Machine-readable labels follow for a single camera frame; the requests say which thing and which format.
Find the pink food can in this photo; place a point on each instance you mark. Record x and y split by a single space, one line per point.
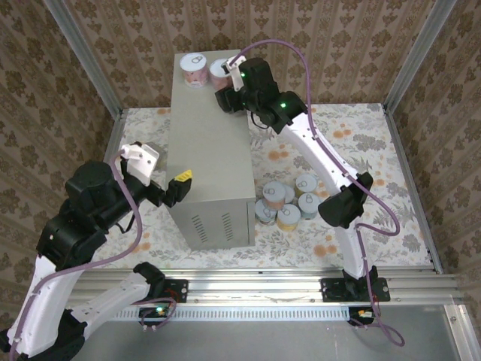
216 69
193 62

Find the salmon orange food can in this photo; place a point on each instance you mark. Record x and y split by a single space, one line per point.
273 192

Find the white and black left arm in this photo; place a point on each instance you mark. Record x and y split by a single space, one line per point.
49 301

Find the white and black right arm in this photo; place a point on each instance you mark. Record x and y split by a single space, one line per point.
323 158

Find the grey metal cabinet box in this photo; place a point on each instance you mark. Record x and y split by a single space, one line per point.
210 150

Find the small black controller board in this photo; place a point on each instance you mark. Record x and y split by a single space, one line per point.
156 311
362 314

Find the grey metal front plate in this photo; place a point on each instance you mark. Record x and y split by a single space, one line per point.
263 342

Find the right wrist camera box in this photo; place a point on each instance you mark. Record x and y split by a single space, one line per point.
237 80

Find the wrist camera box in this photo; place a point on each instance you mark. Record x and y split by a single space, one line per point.
143 161
237 80

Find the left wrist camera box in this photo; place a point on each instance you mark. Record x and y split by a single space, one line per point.
143 161

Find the aluminium table side rail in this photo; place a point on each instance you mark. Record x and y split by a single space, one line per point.
112 135
401 154

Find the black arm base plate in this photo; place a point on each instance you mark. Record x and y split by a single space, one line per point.
330 289
176 289

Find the aluminium front mounting rail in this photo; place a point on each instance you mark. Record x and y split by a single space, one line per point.
263 286

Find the aluminium frame post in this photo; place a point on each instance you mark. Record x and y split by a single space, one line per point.
413 56
82 56

